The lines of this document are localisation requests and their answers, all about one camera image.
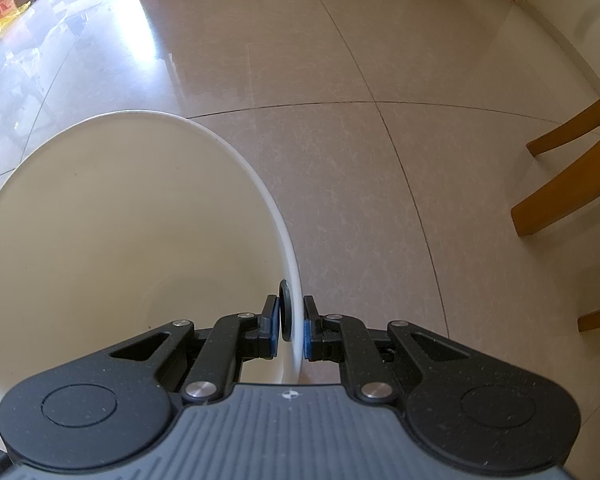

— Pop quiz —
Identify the white plastic trash bin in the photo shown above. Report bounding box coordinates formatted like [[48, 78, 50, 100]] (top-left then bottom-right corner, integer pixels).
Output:
[[0, 110, 302, 437]]

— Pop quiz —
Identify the wooden chair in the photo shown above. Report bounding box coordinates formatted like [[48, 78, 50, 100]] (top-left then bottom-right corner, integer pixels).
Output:
[[510, 91, 600, 334]]

